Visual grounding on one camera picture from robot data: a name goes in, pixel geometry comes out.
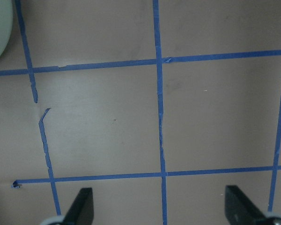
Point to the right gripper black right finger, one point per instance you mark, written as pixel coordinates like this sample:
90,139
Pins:
240,210

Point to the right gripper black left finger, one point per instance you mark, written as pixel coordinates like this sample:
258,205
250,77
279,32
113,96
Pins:
81,211

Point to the pale green cooking pot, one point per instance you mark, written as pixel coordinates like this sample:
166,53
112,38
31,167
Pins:
6,23

